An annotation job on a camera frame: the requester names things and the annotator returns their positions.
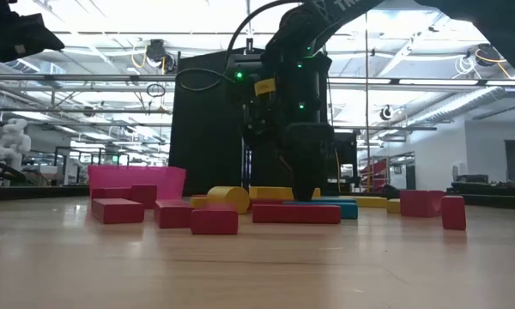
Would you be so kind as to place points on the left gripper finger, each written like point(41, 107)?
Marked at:
point(21, 36)

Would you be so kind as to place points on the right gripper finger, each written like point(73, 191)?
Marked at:
point(307, 159)

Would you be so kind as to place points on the red arch wooden block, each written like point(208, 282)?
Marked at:
point(143, 195)
point(418, 204)

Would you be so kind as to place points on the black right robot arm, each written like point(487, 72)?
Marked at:
point(317, 21)

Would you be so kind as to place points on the yellow tape tag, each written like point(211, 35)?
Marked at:
point(264, 87)

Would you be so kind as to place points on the black cabinet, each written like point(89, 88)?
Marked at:
point(347, 150)

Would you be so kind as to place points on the red cart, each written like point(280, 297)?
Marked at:
point(377, 169)

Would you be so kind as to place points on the yellow rounded wooden block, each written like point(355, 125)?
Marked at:
point(229, 198)

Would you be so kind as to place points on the black folding partition screen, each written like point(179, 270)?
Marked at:
point(206, 137)

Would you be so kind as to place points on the white robot figure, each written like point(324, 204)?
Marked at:
point(13, 143)

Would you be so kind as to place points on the red plastic bin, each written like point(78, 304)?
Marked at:
point(154, 176)

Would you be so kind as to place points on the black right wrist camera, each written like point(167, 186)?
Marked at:
point(251, 68)

